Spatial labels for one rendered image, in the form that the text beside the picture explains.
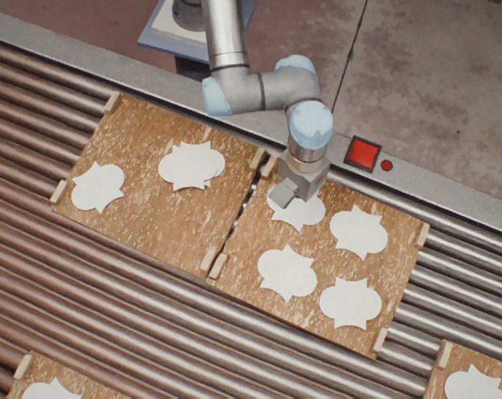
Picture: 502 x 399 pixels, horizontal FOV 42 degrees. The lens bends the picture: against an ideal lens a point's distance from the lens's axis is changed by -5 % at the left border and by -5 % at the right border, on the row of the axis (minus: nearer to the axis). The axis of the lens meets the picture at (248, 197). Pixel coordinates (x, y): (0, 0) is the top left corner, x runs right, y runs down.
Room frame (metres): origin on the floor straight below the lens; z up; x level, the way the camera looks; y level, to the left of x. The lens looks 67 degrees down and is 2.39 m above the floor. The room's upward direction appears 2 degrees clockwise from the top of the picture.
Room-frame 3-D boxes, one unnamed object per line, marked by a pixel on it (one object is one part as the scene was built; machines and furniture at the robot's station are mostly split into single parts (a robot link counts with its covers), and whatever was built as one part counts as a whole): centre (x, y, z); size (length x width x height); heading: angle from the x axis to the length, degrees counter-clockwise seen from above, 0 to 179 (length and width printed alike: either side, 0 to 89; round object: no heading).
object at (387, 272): (0.48, -0.17, 0.93); 0.41 x 0.35 x 0.02; 66
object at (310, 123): (0.60, -0.11, 1.29); 0.09 x 0.08 x 0.11; 11
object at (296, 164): (0.60, -0.11, 1.21); 0.08 x 0.08 x 0.05
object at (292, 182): (0.58, -0.09, 1.13); 0.12 x 0.09 x 0.16; 139
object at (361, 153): (0.74, -0.27, 0.92); 0.06 x 0.06 x 0.01; 69
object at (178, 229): (0.65, 0.21, 0.93); 0.41 x 0.35 x 0.02; 68
